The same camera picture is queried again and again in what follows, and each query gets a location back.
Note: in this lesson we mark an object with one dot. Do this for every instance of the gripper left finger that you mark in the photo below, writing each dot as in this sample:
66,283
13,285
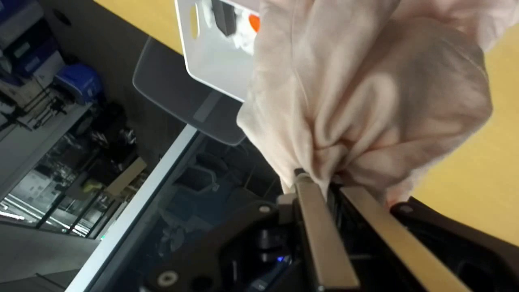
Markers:
324,238

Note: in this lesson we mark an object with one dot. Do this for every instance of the grey office chair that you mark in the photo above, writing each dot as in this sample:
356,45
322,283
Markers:
183,92

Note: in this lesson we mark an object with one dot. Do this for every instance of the pale pink shirt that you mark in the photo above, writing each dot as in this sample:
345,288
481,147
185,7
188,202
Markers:
378,98

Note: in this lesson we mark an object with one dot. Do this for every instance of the white plastic storage bin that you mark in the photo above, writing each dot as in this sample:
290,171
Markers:
215,59

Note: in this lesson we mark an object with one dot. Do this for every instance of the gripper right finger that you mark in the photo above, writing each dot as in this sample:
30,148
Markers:
402,244

